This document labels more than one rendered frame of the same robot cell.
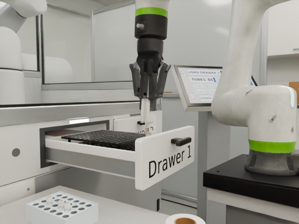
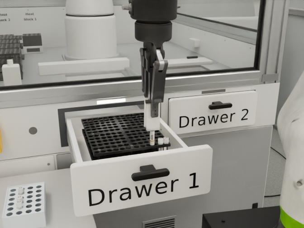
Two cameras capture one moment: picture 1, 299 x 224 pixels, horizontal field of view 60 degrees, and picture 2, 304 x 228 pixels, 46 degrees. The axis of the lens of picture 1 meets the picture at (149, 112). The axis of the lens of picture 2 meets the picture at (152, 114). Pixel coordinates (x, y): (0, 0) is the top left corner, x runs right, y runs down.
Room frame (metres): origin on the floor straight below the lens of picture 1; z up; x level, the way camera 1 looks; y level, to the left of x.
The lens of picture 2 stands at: (0.18, -0.48, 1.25)
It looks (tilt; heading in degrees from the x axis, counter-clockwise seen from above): 20 degrees down; 41
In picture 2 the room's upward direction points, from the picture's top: straight up
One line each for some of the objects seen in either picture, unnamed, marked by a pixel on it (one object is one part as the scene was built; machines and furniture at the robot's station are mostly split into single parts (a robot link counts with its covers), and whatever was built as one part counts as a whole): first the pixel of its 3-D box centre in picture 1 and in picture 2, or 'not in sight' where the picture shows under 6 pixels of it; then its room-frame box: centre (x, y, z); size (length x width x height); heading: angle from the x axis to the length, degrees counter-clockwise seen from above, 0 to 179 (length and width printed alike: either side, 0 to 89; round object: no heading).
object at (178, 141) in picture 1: (179, 141); (148, 171); (0.65, -0.08, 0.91); 0.07 x 0.04 x 0.01; 148
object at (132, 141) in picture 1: (138, 139); (132, 148); (0.71, 0.03, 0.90); 0.18 x 0.02 x 0.01; 148
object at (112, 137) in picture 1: (110, 146); (122, 141); (0.77, 0.12, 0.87); 0.22 x 0.18 x 0.06; 58
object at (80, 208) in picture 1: (62, 212); (26, 205); (0.52, 0.18, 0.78); 0.12 x 0.08 x 0.04; 56
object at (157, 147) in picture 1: (169, 152); (144, 179); (0.66, -0.05, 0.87); 0.29 x 0.02 x 0.11; 148
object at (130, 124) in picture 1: (137, 129); (213, 111); (1.10, 0.05, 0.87); 0.29 x 0.02 x 0.11; 148
